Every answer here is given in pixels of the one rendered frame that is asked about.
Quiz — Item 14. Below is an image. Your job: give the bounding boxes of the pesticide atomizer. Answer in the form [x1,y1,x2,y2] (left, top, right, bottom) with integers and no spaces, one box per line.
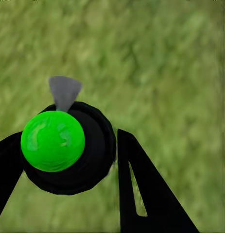
[19,76,118,195]

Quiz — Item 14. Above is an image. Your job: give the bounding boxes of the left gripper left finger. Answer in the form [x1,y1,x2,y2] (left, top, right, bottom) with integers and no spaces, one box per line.
[0,132,23,215]

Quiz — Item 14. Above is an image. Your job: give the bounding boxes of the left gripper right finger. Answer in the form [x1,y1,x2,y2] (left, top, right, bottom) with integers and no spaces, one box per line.
[117,129,199,233]

